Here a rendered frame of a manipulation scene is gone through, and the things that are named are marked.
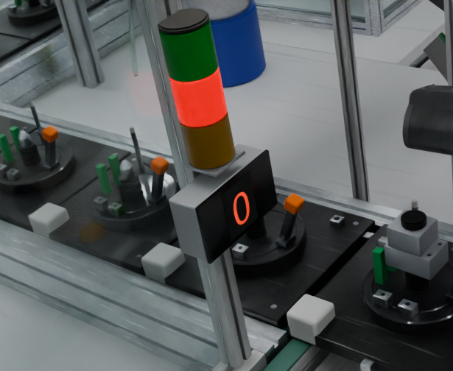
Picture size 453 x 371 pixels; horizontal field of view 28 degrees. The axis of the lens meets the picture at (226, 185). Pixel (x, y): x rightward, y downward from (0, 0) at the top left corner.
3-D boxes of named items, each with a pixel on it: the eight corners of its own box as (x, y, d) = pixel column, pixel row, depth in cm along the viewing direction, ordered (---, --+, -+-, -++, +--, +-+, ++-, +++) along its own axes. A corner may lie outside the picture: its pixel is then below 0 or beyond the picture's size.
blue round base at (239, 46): (280, 61, 206) (269, -2, 198) (237, 93, 196) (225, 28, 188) (225, 51, 215) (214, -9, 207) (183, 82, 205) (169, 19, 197)
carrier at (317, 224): (376, 231, 132) (368, 157, 126) (279, 333, 118) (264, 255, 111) (244, 193, 147) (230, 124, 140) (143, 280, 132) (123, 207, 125)
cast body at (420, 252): (449, 260, 112) (447, 213, 108) (430, 281, 110) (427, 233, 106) (390, 241, 117) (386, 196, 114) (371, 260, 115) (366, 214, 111)
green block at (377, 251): (388, 280, 117) (384, 248, 114) (383, 285, 116) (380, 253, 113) (379, 277, 117) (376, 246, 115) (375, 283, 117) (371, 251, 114)
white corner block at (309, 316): (338, 326, 117) (335, 302, 115) (318, 348, 114) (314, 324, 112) (308, 315, 120) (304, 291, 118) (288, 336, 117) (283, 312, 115)
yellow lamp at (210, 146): (244, 149, 96) (237, 108, 93) (215, 174, 93) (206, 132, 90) (208, 140, 99) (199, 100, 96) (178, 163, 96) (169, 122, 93)
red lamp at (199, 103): (237, 107, 93) (229, 64, 91) (206, 131, 90) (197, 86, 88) (199, 99, 96) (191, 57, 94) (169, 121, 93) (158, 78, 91)
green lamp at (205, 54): (228, 62, 91) (220, 17, 88) (197, 85, 88) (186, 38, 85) (191, 56, 94) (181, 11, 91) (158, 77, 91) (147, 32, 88)
